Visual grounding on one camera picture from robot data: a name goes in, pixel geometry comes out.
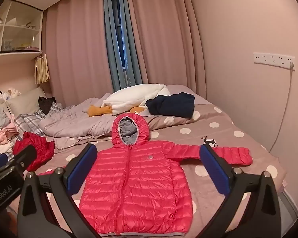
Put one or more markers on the small dark red puffer jacket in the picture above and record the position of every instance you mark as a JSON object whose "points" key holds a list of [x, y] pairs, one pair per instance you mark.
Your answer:
{"points": [[39, 148]]}

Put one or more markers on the white printed cloth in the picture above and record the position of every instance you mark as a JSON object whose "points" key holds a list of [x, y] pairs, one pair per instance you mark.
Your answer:
{"points": [[0, 151]]}

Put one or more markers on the white and pink plush toy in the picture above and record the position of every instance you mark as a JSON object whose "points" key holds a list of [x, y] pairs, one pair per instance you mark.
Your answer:
{"points": [[12, 93]]}

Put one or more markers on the black garment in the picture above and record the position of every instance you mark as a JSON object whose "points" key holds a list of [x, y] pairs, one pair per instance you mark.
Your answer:
{"points": [[46, 104]]}

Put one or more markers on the navy garment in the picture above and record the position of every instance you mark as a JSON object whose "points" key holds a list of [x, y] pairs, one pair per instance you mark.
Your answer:
{"points": [[171, 106]]}

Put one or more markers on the window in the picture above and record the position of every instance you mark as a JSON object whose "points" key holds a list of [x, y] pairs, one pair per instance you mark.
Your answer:
{"points": [[118, 29]]}

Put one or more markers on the plaid pillow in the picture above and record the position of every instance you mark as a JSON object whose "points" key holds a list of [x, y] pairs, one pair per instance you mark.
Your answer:
{"points": [[29, 122]]}

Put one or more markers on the beige pillow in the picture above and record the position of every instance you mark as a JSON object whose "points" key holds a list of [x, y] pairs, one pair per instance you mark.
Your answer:
{"points": [[24, 101]]}

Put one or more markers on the white shelf cabinet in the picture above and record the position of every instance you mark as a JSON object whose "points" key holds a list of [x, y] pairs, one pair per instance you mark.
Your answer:
{"points": [[17, 52]]}

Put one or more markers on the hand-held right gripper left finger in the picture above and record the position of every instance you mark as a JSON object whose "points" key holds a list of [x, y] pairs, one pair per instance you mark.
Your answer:
{"points": [[79, 176]]}

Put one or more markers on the blue-grey curtain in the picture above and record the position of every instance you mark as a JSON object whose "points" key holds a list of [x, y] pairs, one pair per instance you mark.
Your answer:
{"points": [[132, 54]]}

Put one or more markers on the pink curtain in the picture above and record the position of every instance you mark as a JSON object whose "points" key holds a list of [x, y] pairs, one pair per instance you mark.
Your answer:
{"points": [[164, 34], [74, 42]]}

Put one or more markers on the white fleece blanket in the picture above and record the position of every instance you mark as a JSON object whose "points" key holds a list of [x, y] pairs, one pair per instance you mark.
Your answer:
{"points": [[129, 99]]}

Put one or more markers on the striped hanging cloth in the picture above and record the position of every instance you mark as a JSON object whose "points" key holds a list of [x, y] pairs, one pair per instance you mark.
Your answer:
{"points": [[42, 69]]}

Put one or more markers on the grey bed frame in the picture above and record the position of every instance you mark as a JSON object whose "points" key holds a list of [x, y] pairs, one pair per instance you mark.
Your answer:
{"points": [[290, 203]]}

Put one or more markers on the red hooded puffer jacket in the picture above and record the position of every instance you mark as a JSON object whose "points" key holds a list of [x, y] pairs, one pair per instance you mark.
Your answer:
{"points": [[139, 183]]}

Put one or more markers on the pile of pastel clothes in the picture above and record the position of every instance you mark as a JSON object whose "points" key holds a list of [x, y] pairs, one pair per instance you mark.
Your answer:
{"points": [[2, 129]]}

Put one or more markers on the grey quilt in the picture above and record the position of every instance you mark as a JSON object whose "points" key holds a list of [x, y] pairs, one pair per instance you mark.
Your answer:
{"points": [[72, 124]]}

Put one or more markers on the white wall socket strip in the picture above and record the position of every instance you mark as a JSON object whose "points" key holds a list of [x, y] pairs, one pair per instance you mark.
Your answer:
{"points": [[273, 59]]}

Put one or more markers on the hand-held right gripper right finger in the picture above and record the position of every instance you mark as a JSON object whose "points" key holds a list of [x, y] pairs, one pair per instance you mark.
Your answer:
{"points": [[214, 171]]}

